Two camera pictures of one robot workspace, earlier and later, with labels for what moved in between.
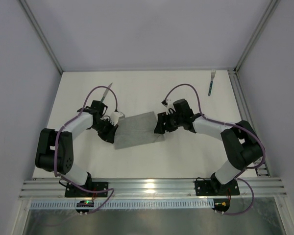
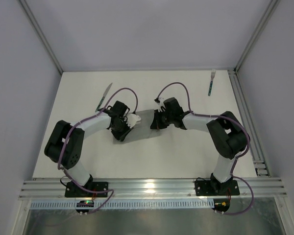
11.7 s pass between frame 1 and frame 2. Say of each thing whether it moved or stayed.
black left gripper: moved
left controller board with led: stayed
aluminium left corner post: stayed
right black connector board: stayed
